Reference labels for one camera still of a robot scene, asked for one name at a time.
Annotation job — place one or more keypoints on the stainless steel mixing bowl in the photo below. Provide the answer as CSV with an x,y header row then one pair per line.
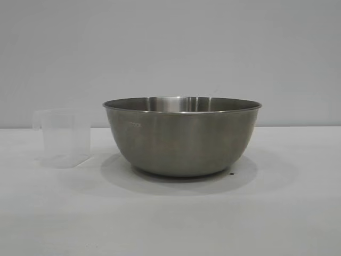
x,y
181,138

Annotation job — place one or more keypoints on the clear plastic measuring cup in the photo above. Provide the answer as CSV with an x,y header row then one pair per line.
x,y
66,138

